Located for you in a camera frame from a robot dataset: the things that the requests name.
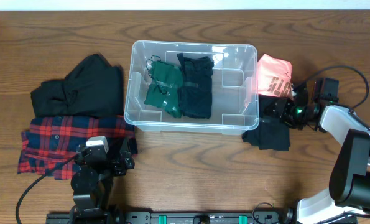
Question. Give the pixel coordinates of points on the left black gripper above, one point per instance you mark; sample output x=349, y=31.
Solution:
x=117, y=160

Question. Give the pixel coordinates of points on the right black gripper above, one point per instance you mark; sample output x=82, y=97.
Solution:
x=281, y=111

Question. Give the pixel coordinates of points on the black garment with tape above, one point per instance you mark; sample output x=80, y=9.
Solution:
x=270, y=133

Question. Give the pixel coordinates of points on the pink printed shirt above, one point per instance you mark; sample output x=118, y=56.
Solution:
x=274, y=77

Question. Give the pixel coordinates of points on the dark green cloth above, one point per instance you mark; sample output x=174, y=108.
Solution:
x=166, y=80

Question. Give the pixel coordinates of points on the dark navy garment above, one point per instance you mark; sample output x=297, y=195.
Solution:
x=195, y=95

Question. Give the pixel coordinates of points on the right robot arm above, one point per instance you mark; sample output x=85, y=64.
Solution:
x=348, y=193

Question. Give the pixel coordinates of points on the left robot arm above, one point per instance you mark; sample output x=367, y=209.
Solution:
x=91, y=189

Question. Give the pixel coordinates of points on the clear plastic storage bin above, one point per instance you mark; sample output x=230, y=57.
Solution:
x=235, y=107

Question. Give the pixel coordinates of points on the red navy plaid shirt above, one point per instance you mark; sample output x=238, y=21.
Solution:
x=50, y=141

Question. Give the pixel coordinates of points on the large black folded garment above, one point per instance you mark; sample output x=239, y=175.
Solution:
x=93, y=88

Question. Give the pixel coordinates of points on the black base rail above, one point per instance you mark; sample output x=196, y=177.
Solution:
x=113, y=215

